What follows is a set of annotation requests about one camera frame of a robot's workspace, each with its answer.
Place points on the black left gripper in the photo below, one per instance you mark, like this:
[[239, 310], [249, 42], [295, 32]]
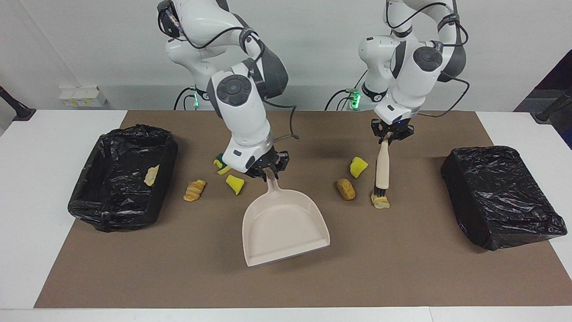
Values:
[[397, 132]]

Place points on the bin with black bag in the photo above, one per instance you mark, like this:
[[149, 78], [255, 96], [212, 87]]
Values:
[[491, 197], [111, 192]]

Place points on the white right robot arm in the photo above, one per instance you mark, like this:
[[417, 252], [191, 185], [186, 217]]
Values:
[[243, 116]]

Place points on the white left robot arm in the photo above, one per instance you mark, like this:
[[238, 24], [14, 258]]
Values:
[[411, 76]]

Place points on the pale bread piece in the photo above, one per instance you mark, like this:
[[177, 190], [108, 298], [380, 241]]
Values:
[[151, 176]]

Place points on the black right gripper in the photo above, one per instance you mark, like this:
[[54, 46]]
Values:
[[277, 162]]

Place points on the beige hand brush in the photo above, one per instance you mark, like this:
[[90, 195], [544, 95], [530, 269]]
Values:
[[382, 165]]

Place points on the beige plastic dustpan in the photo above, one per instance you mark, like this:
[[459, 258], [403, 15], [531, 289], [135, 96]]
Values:
[[281, 228]]

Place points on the striped croissant piece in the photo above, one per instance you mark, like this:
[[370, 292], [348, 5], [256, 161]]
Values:
[[380, 203], [194, 191]]

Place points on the brown bread roll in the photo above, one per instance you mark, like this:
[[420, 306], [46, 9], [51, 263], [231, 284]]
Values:
[[346, 189]]

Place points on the white wall socket box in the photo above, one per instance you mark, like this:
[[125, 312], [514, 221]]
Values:
[[82, 96]]

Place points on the brown table mat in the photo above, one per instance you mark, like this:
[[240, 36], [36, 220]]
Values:
[[402, 268]]

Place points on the yellow and green sponge piece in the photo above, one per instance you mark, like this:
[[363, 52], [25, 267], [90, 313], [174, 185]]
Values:
[[220, 167]]

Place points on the black stand leg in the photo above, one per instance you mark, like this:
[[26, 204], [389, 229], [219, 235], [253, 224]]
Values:
[[554, 105], [18, 107]]

